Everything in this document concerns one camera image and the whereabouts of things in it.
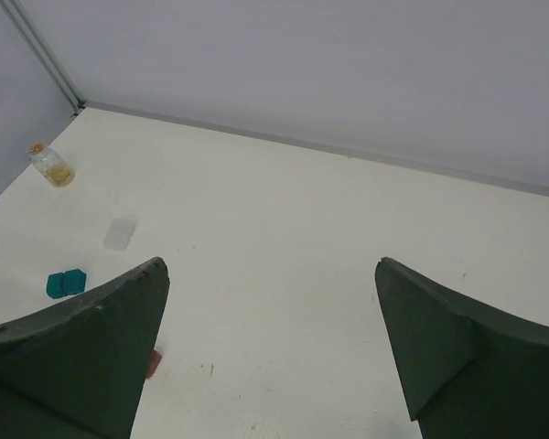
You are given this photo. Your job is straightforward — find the small glass vial orange pills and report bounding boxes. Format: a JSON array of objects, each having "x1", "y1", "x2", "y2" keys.
[{"x1": 27, "y1": 143, "x2": 75, "y2": 187}]

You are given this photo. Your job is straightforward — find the aluminium frame post left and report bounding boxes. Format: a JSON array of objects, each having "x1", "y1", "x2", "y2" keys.
[{"x1": 0, "y1": 0, "x2": 86, "y2": 115}]

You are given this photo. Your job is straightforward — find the clear plastic pill box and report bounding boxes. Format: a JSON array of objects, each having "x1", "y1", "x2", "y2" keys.
[{"x1": 103, "y1": 218, "x2": 136, "y2": 252}]

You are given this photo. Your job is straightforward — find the red pill box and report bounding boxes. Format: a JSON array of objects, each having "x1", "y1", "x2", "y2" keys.
[{"x1": 145, "y1": 349, "x2": 163, "y2": 380}]

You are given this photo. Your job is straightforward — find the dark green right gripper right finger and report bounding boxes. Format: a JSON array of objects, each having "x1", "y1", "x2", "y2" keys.
[{"x1": 375, "y1": 258, "x2": 549, "y2": 438}]

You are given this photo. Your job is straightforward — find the teal pill box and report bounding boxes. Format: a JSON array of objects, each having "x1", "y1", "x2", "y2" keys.
[{"x1": 46, "y1": 269, "x2": 87, "y2": 299}]

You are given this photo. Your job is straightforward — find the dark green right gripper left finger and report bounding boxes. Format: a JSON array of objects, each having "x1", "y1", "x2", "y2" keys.
[{"x1": 0, "y1": 257, "x2": 169, "y2": 438}]

